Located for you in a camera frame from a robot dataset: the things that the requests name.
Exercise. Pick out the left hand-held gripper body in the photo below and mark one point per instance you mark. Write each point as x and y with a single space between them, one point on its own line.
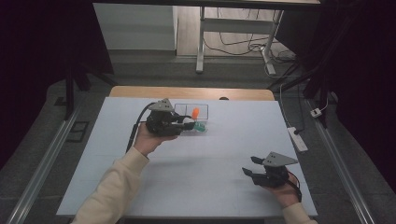
160 123

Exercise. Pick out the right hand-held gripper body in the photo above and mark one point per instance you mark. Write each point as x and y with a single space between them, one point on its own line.
274 177

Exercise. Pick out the green and white glue stick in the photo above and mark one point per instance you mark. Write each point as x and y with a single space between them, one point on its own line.
200 126

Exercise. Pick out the orange highlighter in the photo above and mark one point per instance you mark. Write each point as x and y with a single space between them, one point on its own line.
195 113

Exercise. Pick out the clear plastic organizer box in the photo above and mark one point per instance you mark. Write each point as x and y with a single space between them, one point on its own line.
201 112

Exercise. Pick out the person's right hand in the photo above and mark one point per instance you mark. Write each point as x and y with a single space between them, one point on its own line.
286 194

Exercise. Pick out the person's left hand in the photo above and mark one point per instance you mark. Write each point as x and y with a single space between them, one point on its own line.
148 141

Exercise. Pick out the wooden table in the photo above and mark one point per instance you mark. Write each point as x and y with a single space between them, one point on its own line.
186 92

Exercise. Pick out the white power strip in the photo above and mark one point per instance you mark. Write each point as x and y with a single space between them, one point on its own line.
298 140

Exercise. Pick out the small white adapter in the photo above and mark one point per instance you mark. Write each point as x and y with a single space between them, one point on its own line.
316 112

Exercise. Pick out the black floor plate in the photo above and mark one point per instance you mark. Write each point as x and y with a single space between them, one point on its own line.
77 131

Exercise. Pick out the black metal stand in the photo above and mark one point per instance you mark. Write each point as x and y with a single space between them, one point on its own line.
322 93
69 93

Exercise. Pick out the aluminium rail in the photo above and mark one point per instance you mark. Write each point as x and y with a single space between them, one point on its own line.
342 161
43 165

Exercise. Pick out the white desk frame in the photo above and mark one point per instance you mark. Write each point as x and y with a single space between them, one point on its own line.
200 40

